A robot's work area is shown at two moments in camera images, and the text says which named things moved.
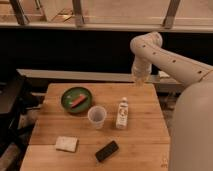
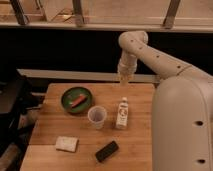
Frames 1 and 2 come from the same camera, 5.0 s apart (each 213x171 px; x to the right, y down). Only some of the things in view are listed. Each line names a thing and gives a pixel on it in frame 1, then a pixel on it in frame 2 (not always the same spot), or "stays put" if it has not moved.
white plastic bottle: [122, 114] stays put
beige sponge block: [66, 143] stays put
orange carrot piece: [78, 101] stays put
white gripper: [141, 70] → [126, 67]
